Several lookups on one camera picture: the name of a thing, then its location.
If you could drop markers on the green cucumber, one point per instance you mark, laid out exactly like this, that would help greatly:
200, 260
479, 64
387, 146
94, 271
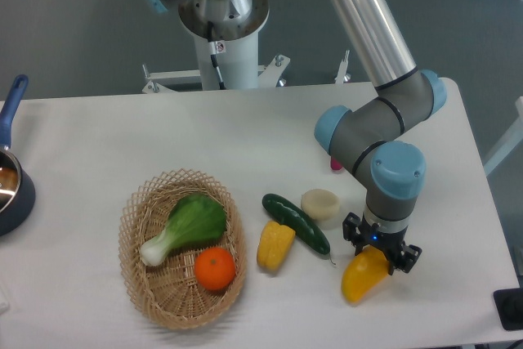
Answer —
288, 214

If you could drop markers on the yellow mango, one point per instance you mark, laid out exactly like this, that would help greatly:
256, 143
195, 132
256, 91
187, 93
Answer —
364, 272

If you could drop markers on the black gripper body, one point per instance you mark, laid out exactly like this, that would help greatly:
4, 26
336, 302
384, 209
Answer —
387, 236

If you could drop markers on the beige round cake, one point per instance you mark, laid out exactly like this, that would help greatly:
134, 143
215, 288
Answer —
322, 206

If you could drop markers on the white metal frame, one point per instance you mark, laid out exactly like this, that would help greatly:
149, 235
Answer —
271, 75

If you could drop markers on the black device at table edge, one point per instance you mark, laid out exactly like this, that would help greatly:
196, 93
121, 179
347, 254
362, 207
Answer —
508, 303

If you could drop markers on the yellow bell pepper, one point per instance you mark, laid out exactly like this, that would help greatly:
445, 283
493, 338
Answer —
274, 245

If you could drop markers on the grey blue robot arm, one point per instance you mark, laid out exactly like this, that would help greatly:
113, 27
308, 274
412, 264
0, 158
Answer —
366, 141

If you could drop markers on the dark blue saucepan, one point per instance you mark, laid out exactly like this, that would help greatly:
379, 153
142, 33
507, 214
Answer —
17, 188

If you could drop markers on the woven wicker basket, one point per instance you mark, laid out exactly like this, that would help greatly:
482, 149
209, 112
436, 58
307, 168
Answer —
170, 294

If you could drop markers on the orange tangerine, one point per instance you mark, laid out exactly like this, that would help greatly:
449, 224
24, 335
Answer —
214, 268

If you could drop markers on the green bok choy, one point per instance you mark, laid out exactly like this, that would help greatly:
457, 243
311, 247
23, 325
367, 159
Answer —
194, 220

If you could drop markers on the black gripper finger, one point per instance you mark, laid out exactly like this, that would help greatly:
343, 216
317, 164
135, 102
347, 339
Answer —
402, 257
356, 230

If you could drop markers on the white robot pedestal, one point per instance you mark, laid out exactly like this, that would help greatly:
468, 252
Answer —
225, 34

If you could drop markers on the purple sweet potato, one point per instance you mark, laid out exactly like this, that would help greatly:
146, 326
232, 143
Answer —
335, 165

